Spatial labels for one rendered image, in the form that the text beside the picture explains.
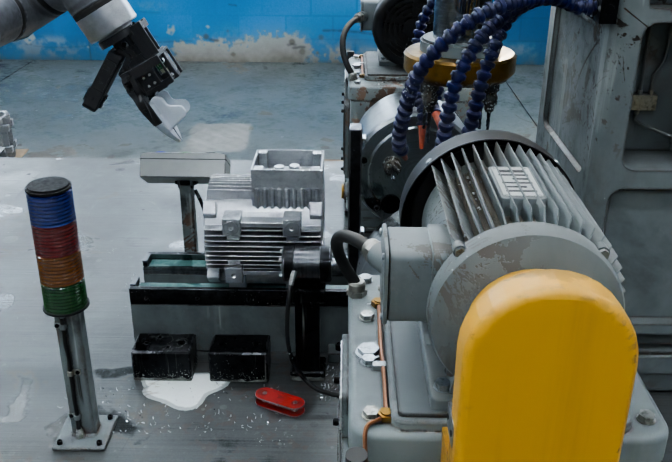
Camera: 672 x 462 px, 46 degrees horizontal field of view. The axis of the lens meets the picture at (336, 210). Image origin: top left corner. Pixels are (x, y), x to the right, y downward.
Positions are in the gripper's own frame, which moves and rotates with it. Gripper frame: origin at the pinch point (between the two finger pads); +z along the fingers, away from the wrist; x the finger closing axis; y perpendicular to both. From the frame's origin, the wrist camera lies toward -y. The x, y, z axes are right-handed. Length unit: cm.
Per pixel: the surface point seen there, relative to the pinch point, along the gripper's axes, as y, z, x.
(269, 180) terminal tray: 14.0, 12.3, -10.5
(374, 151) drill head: 27.4, 24.9, 15.7
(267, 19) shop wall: -83, 52, 543
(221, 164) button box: 0.2, 11.8, 12.7
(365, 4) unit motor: 36, 5, 57
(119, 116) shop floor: -173, 40, 380
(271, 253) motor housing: 8.5, 22.7, -14.2
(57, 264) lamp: -9.0, 0.4, -38.8
